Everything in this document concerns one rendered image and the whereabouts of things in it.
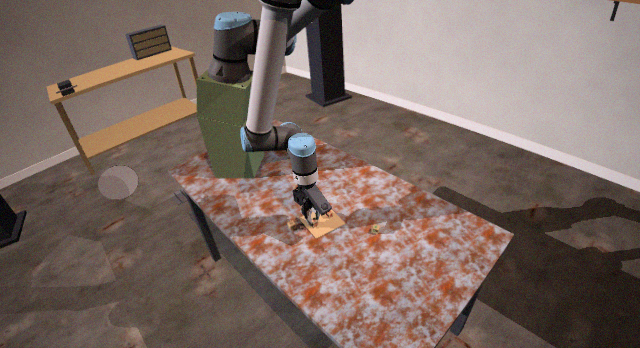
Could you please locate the tan flat mat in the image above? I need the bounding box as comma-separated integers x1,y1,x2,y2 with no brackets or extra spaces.
299,209,346,239

